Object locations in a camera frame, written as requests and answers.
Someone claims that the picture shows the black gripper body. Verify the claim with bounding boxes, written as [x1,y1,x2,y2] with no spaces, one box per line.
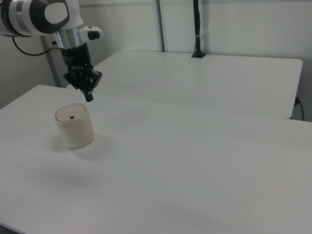
[60,43,95,73]

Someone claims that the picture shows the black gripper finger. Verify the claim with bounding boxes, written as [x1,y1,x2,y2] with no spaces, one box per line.
[63,66,89,102]
[85,63,103,101]

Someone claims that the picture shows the cream round trash bin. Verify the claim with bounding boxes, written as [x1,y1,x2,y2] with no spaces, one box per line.
[54,103,95,150]

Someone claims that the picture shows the white rear table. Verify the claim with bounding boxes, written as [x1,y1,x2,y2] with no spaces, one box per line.
[65,49,304,120]

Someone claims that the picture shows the grey aluminium wall post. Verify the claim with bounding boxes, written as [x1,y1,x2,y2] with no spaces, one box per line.
[155,0,169,52]
[40,35,62,88]

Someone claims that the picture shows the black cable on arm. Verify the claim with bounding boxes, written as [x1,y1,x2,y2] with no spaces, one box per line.
[12,36,60,55]

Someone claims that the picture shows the black camera pole with clamp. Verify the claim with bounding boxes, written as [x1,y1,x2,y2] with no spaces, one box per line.
[191,0,206,59]

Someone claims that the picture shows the black power cable with plug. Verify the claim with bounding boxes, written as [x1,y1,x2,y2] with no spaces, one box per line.
[295,96,305,121]

